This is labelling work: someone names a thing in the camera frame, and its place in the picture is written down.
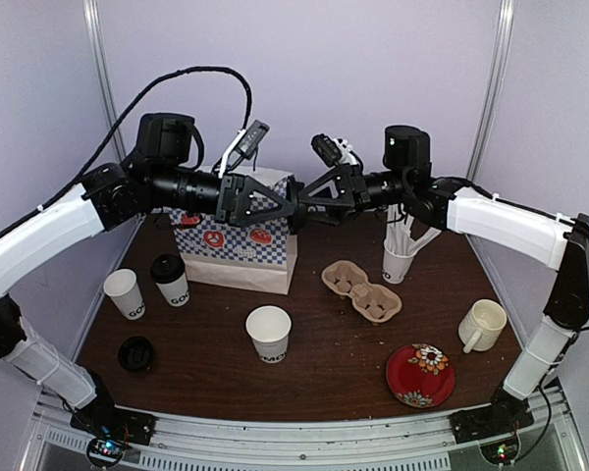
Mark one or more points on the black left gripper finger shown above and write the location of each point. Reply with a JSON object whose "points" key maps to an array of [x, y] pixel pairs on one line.
{"points": [[261, 197], [255, 216]]}

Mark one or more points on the white cup holding straws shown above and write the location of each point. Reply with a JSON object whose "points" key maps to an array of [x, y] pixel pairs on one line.
{"points": [[395, 263]]}

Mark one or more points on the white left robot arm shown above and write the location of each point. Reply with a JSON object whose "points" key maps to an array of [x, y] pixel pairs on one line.
{"points": [[153, 175]]}

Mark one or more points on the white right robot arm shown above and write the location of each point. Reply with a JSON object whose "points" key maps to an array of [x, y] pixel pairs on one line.
{"points": [[462, 207]]}

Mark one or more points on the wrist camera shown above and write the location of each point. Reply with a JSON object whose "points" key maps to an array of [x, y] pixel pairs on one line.
{"points": [[243, 147], [335, 151]]}

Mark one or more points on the white paper coffee cup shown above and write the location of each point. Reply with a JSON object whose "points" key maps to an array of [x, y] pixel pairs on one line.
{"points": [[176, 293]]}

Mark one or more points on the blue checkered paper bag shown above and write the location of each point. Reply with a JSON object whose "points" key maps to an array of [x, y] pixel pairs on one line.
{"points": [[259, 257]]}

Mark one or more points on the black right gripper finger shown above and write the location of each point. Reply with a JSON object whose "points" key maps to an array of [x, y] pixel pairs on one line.
{"points": [[317, 213], [327, 190]]}

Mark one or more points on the cream ceramic mug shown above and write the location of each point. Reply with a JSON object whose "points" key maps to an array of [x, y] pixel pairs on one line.
{"points": [[482, 325]]}

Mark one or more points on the aluminium front rail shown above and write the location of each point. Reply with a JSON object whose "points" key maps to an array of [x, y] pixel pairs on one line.
{"points": [[415, 442]]}

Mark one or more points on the red floral plate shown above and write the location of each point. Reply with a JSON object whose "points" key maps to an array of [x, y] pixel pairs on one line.
{"points": [[420, 375]]}

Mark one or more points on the black plastic lid stack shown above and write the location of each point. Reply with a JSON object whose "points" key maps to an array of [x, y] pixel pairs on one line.
{"points": [[136, 354]]}

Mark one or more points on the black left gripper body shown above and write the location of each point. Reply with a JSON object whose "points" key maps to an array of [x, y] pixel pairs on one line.
{"points": [[225, 211]]}

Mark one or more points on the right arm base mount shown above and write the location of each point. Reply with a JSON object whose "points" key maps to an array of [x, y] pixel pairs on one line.
{"points": [[502, 415]]}

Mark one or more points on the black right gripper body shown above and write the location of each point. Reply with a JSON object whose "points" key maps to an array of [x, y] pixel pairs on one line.
{"points": [[359, 188]]}

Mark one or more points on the brown pulp cup carrier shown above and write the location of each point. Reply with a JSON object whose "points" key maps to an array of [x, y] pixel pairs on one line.
{"points": [[374, 302]]}

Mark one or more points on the black plastic cup lid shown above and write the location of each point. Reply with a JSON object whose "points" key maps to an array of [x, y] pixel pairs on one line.
{"points": [[167, 268]]}

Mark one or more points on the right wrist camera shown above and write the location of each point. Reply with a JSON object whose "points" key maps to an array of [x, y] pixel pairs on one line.
{"points": [[335, 151]]}

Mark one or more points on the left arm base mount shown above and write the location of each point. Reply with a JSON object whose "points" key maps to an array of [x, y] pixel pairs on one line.
{"points": [[103, 419]]}

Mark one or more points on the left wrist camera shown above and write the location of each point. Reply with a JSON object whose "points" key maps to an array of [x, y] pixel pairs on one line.
{"points": [[243, 147]]}

